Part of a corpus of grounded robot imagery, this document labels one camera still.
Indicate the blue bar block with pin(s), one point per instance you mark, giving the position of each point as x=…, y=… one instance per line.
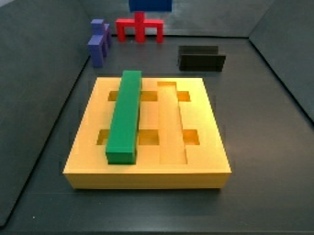
x=150, y=5

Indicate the yellow slotted board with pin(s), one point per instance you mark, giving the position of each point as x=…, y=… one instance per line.
x=181, y=153

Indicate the green bar block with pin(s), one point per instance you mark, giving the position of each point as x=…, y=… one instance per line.
x=121, y=149

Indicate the purple cross block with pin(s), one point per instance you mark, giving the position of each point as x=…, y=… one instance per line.
x=101, y=41

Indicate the red bridge block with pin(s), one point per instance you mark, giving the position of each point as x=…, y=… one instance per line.
x=141, y=24

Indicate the black angle bracket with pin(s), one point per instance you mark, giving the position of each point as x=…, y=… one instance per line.
x=201, y=59

